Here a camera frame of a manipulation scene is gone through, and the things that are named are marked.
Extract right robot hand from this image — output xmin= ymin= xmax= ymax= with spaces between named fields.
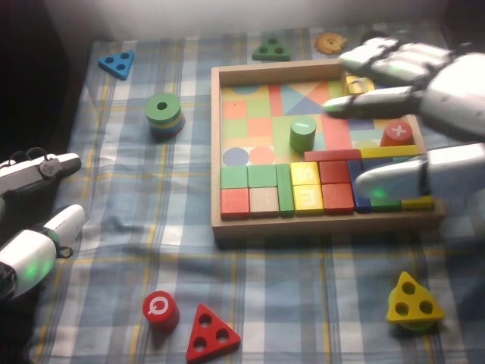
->
xmin=321 ymin=36 xmax=485 ymax=202

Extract tan flower cookie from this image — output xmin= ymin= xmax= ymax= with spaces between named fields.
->
xmin=314 ymin=32 xmax=348 ymax=54

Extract green cylinder white minus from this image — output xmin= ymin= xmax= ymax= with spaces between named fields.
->
xmin=289 ymin=115 xmax=318 ymax=152

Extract green stacking ring toy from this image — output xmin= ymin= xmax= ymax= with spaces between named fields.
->
xmin=144 ymin=93 xmax=182 ymax=124

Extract blue plaid cloth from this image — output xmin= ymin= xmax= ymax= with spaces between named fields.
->
xmin=28 ymin=22 xmax=485 ymax=364

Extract red cylinder white cross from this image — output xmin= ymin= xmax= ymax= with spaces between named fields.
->
xmin=380 ymin=120 xmax=417 ymax=148

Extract red triangle block three holes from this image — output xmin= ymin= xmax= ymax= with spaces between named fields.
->
xmin=185 ymin=303 xmax=243 ymax=363

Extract blue triangle block three holes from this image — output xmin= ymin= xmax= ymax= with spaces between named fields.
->
xmin=97 ymin=49 xmax=136 ymax=81

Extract yellow triangle block three holes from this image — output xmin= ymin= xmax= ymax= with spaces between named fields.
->
xmin=386 ymin=271 xmax=446 ymax=323

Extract wooden tray with printed bottom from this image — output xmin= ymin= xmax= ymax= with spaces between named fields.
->
xmin=210 ymin=58 xmax=446 ymax=238

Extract red cylinder white ring print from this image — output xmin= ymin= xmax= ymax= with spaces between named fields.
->
xmin=142 ymin=290 xmax=181 ymax=331

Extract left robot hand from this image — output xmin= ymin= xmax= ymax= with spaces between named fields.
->
xmin=0 ymin=146 xmax=87 ymax=303

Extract green triangle block three holes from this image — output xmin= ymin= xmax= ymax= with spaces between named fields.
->
xmin=252 ymin=36 xmax=292 ymax=61

